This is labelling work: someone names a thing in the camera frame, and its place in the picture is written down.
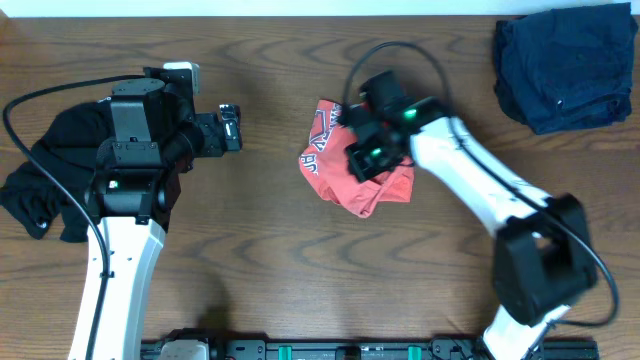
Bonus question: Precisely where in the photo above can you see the black t-shirt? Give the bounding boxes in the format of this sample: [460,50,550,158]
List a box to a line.
[1,98,114,243]

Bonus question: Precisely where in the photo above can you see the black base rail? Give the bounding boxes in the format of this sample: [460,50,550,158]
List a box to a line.
[140,327,600,360]

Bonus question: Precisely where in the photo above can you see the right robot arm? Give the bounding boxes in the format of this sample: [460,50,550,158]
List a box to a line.
[339,71,597,359]

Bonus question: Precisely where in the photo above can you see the red printed t-shirt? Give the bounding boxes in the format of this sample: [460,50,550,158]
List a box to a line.
[298,100,415,218]

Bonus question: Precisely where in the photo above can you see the folded navy blue garment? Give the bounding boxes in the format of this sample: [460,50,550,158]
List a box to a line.
[493,3,639,135]

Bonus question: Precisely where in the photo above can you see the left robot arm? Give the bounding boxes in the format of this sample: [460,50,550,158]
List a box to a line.
[69,62,242,359]

